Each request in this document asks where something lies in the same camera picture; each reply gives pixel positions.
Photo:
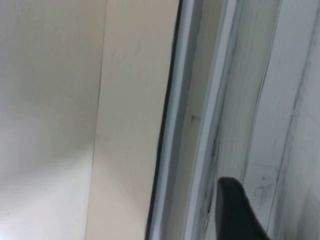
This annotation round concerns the white orange ROS2 book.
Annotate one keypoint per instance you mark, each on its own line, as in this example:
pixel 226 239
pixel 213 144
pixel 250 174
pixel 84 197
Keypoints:
pixel 287 75

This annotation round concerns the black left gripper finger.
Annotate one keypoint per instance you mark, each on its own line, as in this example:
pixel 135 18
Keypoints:
pixel 232 212

